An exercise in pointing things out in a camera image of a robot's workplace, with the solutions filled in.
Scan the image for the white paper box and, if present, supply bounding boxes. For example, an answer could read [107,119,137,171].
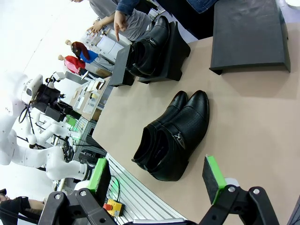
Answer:
[96,35,125,62]

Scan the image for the bystander's bare hand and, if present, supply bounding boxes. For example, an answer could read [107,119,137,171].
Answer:
[86,20,104,34]

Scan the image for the wooden table with boxes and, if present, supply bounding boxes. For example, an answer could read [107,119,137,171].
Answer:
[70,77,112,121]

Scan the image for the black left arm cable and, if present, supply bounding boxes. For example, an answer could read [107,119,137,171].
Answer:
[18,100,36,125]

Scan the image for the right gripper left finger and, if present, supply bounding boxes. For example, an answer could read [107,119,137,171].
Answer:
[38,158,132,225]

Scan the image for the smooth black leather shoe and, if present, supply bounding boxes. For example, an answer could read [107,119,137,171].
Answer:
[126,21,155,72]

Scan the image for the mannequin in maroon top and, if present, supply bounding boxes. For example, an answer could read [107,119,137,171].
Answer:
[65,39,99,64]

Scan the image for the pair black shoes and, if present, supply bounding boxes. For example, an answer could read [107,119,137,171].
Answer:
[142,90,210,181]
[134,15,170,76]

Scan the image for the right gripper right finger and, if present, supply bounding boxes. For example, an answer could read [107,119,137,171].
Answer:
[199,154,281,225]

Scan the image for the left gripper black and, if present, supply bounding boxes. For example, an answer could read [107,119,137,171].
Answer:
[32,83,82,126]

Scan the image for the yellow emergency stop box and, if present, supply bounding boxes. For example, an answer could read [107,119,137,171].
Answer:
[103,198,125,218]

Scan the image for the person's right hand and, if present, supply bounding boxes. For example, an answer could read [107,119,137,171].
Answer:
[113,10,129,42]

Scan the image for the person with black hair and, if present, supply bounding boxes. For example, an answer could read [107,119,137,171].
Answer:
[0,188,45,225]

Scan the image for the perforated black leather shoe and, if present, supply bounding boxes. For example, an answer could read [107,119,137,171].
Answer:
[131,90,188,165]

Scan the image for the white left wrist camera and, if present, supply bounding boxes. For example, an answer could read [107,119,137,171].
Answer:
[45,71,67,84]

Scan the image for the person's right denim forearm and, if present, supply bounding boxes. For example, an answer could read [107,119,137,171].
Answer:
[116,0,141,16]

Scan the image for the flat black shoe stand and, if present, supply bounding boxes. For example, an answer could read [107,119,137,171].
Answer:
[209,0,291,75]

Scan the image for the aluminium rail frame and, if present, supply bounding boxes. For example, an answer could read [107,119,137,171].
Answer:
[104,152,188,225]

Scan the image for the bystander in grey top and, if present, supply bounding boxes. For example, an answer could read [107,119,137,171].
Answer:
[89,0,152,42]

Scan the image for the mannequin in red top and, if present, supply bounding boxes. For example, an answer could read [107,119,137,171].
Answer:
[58,54,86,76]

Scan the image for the two-tier black shoe stand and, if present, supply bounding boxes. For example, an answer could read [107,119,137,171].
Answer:
[109,21,191,87]

